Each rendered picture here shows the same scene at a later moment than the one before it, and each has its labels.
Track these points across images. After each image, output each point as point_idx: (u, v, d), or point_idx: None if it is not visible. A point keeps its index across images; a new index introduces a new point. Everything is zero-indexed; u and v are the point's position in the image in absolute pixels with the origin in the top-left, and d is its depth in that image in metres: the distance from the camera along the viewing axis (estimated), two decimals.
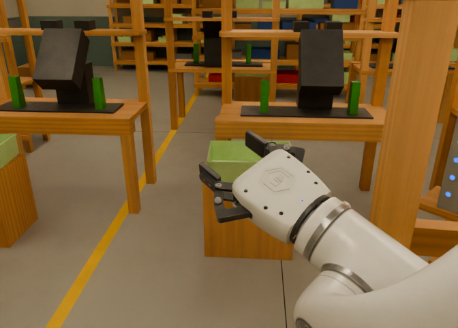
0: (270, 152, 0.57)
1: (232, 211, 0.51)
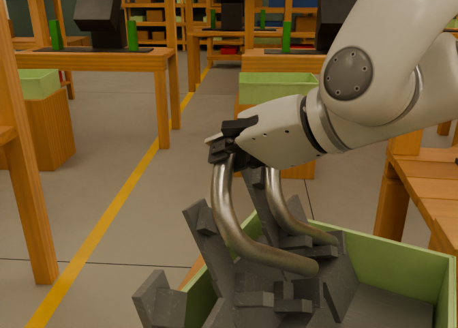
0: None
1: (237, 122, 0.51)
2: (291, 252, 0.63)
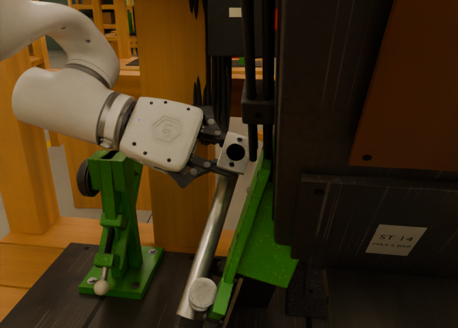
0: (199, 156, 0.56)
1: None
2: (194, 269, 0.62)
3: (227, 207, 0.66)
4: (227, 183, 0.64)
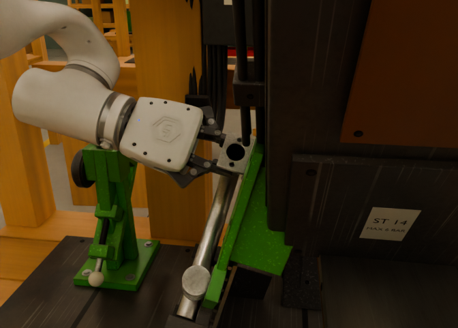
0: (199, 156, 0.56)
1: None
2: None
3: (227, 207, 0.66)
4: (227, 183, 0.64)
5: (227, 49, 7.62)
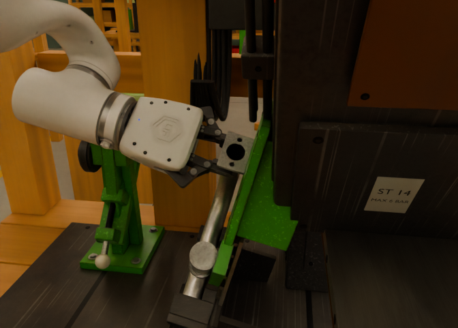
0: (199, 155, 0.56)
1: None
2: None
3: (227, 208, 0.66)
4: (227, 183, 0.64)
5: None
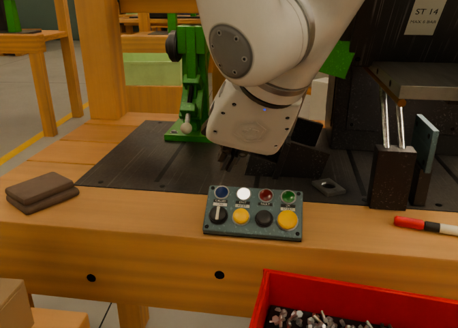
0: None
1: None
2: None
3: None
4: None
5: None
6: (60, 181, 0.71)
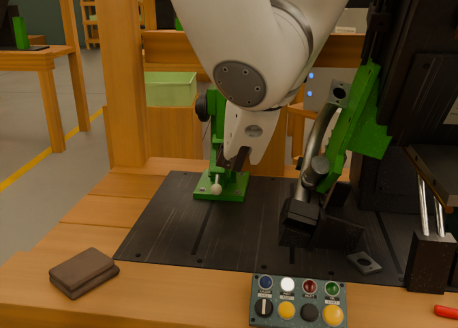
0: None
1: None
2: (301, 185, 0.83)
3: (320, 142, 0.87)
4: (323, 122, 0.85)
5: None
6: (101, 260, 0.72)
